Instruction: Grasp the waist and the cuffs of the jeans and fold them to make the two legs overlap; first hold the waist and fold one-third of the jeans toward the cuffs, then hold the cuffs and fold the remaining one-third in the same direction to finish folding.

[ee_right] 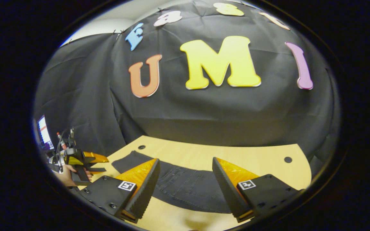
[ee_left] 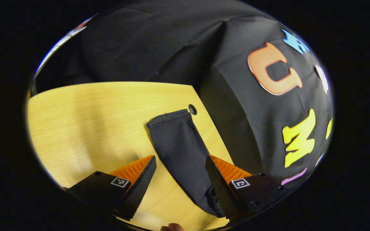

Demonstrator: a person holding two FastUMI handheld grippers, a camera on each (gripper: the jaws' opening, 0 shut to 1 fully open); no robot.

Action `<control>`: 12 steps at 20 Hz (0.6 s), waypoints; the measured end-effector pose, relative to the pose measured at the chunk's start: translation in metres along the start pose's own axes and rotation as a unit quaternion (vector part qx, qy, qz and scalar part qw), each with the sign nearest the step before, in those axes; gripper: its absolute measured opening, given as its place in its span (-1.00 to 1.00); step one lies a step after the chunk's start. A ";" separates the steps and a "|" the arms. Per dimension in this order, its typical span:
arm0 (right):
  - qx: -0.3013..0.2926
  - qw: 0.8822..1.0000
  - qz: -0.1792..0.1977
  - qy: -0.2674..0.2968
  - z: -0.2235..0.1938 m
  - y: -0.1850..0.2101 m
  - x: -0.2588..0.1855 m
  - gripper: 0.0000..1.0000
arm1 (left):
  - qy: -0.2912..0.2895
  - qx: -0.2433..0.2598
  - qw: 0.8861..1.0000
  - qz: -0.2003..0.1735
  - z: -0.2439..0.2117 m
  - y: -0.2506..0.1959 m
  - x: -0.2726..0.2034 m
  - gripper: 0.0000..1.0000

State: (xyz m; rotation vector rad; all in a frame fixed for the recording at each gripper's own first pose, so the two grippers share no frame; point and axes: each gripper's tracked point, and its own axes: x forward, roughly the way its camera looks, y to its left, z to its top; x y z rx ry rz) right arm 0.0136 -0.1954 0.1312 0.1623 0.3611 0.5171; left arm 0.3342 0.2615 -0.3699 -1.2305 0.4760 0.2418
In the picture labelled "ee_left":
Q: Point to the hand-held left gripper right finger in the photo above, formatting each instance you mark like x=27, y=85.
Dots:
x=223, y=192

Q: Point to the black backdrop cloth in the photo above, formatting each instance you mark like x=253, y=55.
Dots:
x=172, y=48

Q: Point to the black jeans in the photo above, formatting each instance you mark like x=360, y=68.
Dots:
x=178, y=144

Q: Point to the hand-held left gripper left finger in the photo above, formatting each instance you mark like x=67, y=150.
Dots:
x=138, y=192

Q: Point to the white desk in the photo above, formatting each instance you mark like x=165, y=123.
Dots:
x=71, y=32

